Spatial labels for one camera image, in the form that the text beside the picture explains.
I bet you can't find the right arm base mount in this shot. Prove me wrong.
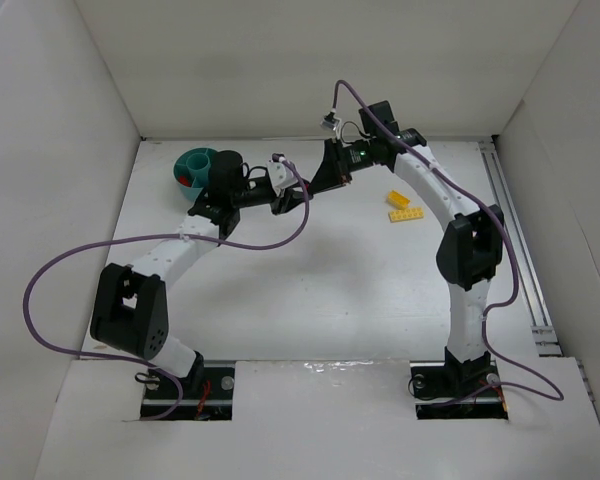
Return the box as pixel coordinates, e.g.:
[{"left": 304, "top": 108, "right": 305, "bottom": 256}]
[{"left": 408, "top": 361, "right": 509, "bottom": 420}]

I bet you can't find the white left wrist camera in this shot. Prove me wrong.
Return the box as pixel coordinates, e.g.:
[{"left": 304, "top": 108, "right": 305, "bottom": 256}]
[{"left": 265, "top": 153, "right": 296, "bottom": 197}]

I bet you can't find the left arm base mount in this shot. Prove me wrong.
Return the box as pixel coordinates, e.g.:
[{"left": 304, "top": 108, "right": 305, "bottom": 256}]
[{"left": 134, "top": 357, "right": 236, "bottom": 421}]

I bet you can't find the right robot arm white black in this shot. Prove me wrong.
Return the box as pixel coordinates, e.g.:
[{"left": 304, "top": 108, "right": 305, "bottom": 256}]
[{"left": 308, "top": 101, "right": 503, "bottom": 400}]

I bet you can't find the aluminium side rail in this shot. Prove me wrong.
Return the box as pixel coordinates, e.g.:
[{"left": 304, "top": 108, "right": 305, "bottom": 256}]
[{"left": 478, "top": 137, "right": 563, "bottom": 357}]

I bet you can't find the red large lego brick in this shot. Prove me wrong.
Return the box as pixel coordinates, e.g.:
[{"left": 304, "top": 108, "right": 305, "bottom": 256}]
[{"left": 177, "top": 175, "right": 192, "bottom": 187}]

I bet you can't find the yellow lego brick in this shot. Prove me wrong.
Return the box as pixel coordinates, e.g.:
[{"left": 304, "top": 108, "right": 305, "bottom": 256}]
[{"left": 386, "top": 190, "right": 410, "bottom": 210}]

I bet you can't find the yellow long lego plate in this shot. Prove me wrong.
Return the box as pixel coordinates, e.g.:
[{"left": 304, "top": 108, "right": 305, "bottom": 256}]
[{"left": 388, "top": 207, "right": 424, "bottom": 223}]

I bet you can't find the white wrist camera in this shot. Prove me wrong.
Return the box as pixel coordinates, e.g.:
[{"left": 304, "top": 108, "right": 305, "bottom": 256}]
[
  {"left": 320, "top": 109, "right": 342, "bottom": 132},
  {"left": 265, "top": 153, "right": 296, "bottom": 197}
]

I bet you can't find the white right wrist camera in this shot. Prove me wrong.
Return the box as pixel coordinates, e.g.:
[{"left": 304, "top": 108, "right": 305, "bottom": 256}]
[{"left": 320, "top": 109, "right": 342, "bottom": 132}]

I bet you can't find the teal divided round container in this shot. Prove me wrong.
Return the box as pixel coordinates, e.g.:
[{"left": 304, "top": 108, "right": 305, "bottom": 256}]
[{"left": 173, "top": 148, "right": 217, "bottom": 202}]

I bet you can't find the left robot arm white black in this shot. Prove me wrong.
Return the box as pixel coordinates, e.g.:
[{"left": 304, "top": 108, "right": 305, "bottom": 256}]
[{"left": 90, "top": 148, "right": 311, "bottom": 382}]

